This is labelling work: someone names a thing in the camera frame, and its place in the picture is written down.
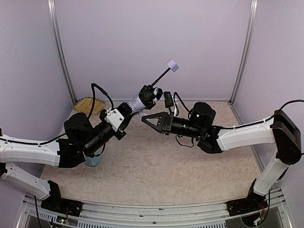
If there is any lilac folding umbrella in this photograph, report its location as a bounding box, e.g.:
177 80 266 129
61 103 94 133
127 58 180 115

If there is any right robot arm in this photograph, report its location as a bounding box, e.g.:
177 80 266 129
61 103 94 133
142 102 302 216

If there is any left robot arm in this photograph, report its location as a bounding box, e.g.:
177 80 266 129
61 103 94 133
0 102 133 217

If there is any light blue mug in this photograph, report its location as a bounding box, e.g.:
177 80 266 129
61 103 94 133
85 156 100 168

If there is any yellow woven mat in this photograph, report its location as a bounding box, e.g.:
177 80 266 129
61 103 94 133
73 97 107 115

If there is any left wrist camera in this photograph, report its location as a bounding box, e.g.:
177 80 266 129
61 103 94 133
105 108 124 132

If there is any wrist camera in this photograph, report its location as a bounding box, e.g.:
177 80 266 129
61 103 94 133
105 108 124 132
163 91 179 116

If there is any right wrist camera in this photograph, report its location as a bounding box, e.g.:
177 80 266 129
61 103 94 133
163 91 179 116

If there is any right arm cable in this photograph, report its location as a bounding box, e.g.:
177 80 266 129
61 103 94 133
173 92 304 131

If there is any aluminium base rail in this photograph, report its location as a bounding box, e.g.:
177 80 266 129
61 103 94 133
16 187 293 228

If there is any left aluminium corner post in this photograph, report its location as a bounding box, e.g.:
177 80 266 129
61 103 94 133
47 0 77 105

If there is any aluminium corner post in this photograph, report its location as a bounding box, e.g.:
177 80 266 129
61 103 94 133
47 0 77 105
229 0 258 106

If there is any right aluminium corner post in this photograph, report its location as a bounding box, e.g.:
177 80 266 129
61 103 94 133
229 0 258 106

